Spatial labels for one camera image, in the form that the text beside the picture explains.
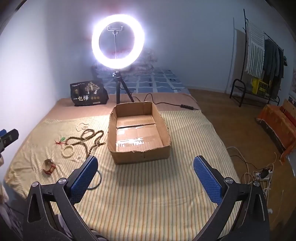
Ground white power strip with cables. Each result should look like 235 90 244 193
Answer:
227 146 278 200

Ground yellow box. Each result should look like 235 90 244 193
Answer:
251 77 269 95

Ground pink bed sheet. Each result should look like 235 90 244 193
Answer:
45 92 203 123

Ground cardboard box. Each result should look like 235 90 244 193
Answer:
107 101 171 165

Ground dark hanging clothes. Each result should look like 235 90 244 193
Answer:
262 38 285 99

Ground striped white towel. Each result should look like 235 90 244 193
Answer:
245 20 266 77

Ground phone holder clamp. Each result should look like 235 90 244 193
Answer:
107 26 125 59

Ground teal thin bangle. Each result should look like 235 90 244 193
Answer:
88 170 101 189

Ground striped yellow cloth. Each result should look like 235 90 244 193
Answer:
5 111 241 241

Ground black cable with controller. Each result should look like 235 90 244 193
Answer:
129 93 201 111

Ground blue patterned blanket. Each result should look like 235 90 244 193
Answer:
92 66 191 94

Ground ring light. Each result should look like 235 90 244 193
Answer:
91 14 146 69

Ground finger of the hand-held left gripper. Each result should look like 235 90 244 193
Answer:
0 128 19 153

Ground wooden board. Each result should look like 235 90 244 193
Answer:
282 98 296 121

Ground orange cloth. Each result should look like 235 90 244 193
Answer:
257 104 296 163

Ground white bead bracelet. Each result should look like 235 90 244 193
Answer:
61 145 75 157

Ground black snack bag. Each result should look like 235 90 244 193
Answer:
70 79 109 107

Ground black clothes rack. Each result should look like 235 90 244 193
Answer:
230 9 288 107

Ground brown wooden bead necklace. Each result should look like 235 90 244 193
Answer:
66 130 106 163

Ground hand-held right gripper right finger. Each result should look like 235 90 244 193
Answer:
193 156 270 241

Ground red brown bangle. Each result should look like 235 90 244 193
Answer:
42 159 57 175

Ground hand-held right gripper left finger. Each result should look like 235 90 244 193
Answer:
23 156 98 241

